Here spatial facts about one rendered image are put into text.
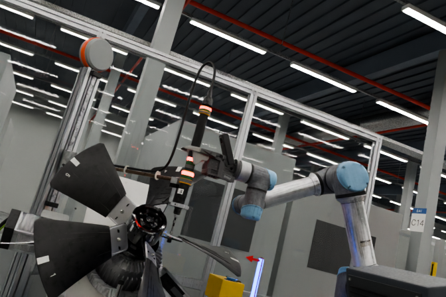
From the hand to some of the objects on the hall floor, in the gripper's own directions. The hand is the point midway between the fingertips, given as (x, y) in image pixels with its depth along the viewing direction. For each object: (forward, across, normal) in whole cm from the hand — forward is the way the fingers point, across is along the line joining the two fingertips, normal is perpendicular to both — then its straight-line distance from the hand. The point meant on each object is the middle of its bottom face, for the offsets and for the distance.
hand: (186, 146), depth 160 cm
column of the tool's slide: (+37, +59, -150) cm, 165 cm away
